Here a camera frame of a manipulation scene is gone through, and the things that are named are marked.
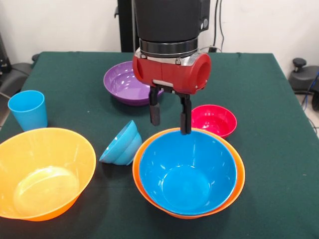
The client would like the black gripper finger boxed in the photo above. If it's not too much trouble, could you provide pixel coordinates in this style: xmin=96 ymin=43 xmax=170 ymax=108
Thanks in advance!
xmin=179 ymin=94 xmax=192 ymax=135
xmin=149 ymin=86 xmax=161 ymax=126

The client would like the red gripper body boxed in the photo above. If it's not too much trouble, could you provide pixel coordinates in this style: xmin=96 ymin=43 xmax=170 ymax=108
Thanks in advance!
xmin=132 ymin=52 xmax=212 ymax=96

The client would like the small light blue bowl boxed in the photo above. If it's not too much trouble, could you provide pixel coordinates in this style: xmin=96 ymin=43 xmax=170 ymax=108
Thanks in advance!
xmin=99 ymin=119 xmax=143 ymax=166

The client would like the large blue bowl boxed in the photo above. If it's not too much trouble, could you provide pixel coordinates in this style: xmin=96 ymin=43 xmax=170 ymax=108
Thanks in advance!
xmin=139 ymin=130 xmax=237 ymax=216

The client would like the pink bowl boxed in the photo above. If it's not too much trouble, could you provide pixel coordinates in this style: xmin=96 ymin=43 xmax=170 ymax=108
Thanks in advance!
xmin=191 ymin=104 xmax=238 ymax=139

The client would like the purple bowl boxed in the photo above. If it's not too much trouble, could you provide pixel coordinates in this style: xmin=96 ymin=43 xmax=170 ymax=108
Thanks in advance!
xmin=103 ymin=61 xmax=164 ymax=107

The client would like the large orange bowl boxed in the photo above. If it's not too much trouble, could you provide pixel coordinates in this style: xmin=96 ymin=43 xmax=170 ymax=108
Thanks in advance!
xmin=132 ymin=127 xmax=246 ymax=220
xmin=0 ymin=127 xmax=97 ymax=222

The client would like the dark green tablecloth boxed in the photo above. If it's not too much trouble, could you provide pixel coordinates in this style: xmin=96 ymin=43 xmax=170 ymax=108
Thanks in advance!
xmin=0 ymin=52 xmax=319 ymax=239

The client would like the black office chair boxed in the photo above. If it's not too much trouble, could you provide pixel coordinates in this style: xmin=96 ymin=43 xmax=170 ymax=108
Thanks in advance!
xmin=0 ymin=34 xmax=40 ymax=98
xmin=290 ymin=58 xmax=319 ymax=95

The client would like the blue cup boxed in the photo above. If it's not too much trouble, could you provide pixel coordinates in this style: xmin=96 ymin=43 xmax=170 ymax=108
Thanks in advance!
xmin=7 ymin=90 xmax=48 ymax=132

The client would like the black hanging cable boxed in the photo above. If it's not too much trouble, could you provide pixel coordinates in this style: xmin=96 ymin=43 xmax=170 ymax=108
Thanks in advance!
xmin=215 ymin=0 xmax=225 ymax=52

